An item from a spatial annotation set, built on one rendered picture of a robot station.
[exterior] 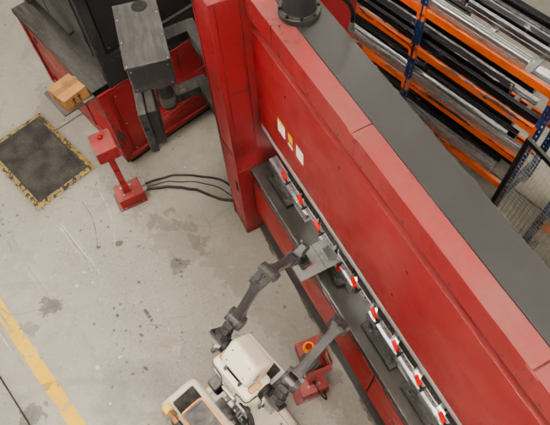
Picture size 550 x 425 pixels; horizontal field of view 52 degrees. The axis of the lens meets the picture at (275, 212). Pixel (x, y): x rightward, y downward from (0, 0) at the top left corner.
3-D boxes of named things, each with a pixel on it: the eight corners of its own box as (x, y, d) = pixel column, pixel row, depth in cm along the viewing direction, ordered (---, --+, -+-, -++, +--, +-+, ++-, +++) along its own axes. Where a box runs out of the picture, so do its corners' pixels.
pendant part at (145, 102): (140, 99, 374) (126, 60, 343) (158, 95, 376) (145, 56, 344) (152, 153, 353) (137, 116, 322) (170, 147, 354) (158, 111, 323)
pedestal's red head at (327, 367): (294, 349, 347) (293, 341, 332) (318, 339, 350) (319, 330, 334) (307, 379, 338) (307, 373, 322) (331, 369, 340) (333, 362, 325)
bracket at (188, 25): (157, 40, 347) (154, 30, 340) (193, 25, 351) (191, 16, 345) (183, 83, 329) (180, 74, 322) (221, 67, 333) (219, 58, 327)
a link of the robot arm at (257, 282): (249, 273, 269) (264, 287, 267) (265, 259, 278) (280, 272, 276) (221, 321, 299) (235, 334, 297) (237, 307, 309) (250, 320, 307)
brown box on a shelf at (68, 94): (44, 94, 415) (37, 82, 404) (73, 75, 423) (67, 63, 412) (65, 116, 403) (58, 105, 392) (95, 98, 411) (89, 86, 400)
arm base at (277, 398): (261, 394, 282) (277, 412, 277) (271, 382, 279) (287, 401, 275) (270, 390, 289) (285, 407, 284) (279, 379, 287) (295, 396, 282)
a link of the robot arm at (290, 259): (255, 270, 277) (271, 284, 275) (261, 261, 276) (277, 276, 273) (283, 255, 317) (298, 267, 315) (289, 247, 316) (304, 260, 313)
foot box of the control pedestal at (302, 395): (285, 379, 404) (285, 374, 393) (317, 365, 407) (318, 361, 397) (296, 406, 394) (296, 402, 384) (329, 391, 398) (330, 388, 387)
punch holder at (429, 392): (417, 382, 292) (423, 374, 278) (430, 373, 294) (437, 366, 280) (434, 408, 286) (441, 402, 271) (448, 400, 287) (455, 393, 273)
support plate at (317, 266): (286, 258, 341) (286, 257, 340) (324, 239, 346) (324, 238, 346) (300, 282, 333) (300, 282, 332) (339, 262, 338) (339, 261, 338)
